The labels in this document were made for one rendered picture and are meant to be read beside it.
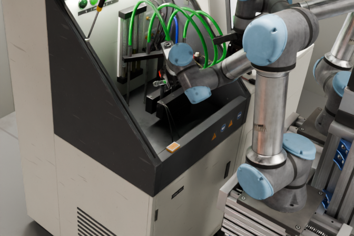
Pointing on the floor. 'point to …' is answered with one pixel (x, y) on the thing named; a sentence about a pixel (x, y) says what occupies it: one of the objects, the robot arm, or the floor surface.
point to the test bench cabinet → (101, 197)
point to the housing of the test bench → (32, 91)
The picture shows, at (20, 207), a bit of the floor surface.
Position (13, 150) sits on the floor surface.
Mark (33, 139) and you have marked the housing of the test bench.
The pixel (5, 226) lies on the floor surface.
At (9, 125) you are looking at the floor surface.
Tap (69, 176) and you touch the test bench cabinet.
